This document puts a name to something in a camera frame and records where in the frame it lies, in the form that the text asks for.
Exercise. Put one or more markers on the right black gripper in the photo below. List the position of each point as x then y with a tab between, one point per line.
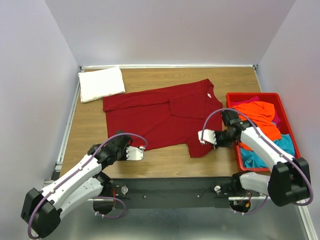
218	144

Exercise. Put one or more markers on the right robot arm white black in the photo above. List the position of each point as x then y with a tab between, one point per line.
289	181

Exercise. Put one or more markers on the orange t shirt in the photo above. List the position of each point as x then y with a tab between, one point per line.
260	117

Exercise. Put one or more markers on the dark red t shirt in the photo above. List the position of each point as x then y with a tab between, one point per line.
166	116

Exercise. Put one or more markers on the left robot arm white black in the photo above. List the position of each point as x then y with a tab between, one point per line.
44	209

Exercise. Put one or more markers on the teal t shirt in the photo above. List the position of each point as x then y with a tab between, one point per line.
251	160

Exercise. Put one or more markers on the folded white t shirt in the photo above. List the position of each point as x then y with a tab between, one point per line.
95	85

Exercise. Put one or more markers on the magenta t shirt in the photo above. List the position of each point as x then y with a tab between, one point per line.
252	99

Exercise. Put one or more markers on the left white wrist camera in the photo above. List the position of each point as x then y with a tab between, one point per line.
134	153

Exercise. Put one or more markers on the aluminium frame rail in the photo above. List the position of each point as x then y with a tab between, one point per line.
87	126

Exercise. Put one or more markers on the red plastic bin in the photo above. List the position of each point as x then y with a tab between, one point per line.
281	120

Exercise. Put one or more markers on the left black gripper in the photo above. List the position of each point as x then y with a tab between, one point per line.
124	157

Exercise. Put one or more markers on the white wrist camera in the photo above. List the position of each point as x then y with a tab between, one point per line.
134	153
207	136

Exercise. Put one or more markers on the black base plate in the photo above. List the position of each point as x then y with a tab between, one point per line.
170	193

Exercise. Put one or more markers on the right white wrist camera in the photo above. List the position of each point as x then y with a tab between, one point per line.
207	136

